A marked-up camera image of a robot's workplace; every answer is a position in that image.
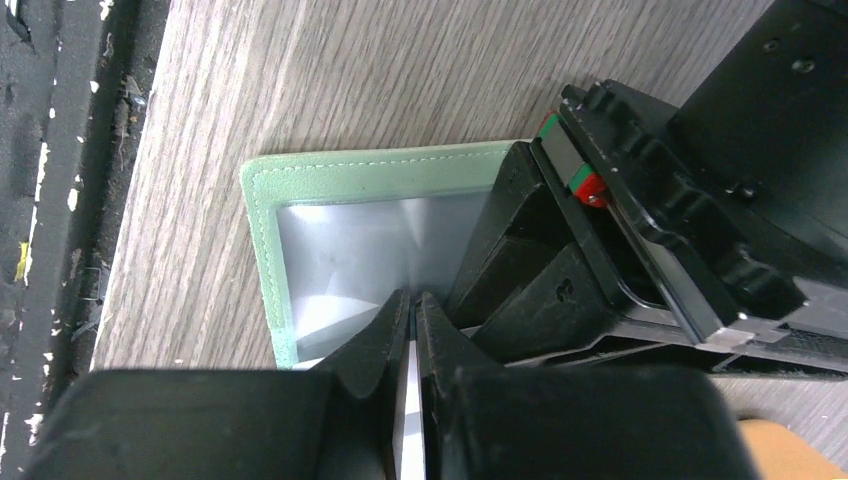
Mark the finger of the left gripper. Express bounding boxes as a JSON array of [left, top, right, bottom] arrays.
[[471, 244, 689, 365], [446, 142, 575, 328]]

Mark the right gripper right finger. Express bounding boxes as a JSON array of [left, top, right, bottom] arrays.
[[414, 293, 759, 479]]

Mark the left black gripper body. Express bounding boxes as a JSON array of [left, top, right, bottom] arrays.
[[529, 1, 847, 375]]

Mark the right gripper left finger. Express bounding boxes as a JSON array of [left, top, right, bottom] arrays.
[[23, 290, 410, 479]]

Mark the white card black stripe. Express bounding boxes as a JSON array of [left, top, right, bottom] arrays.
[[392, 340, 426, 480]]

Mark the green card holder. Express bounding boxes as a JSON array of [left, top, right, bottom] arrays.
[[240, 141, 510, 369]]

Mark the yellow oval tray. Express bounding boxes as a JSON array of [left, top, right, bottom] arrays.
[[737, 419, 847, 480]]

